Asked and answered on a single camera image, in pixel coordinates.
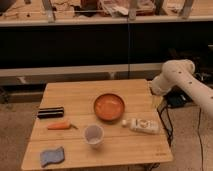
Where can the blue sponge cloth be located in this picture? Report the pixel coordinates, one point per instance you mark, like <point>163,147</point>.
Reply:
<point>54,156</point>

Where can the long metal shelf rack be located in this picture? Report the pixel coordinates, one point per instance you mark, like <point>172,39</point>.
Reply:
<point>44,41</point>

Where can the clear plastic cup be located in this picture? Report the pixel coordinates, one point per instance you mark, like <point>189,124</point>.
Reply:
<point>93,135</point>

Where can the wooden folding table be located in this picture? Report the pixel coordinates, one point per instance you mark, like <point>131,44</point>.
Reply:
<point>120,145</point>

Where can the black rectangular case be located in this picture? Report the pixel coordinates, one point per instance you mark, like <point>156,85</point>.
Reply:
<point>56,112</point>

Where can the white squeeze bottle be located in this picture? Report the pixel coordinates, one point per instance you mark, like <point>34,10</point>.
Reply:
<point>140,125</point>

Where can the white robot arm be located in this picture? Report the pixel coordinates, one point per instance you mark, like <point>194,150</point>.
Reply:
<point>180,73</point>

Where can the orange carrot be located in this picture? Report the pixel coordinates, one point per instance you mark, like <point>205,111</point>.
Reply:
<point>61,126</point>

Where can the orange ceramic bowl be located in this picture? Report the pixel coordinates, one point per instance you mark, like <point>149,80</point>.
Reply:
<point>109,107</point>

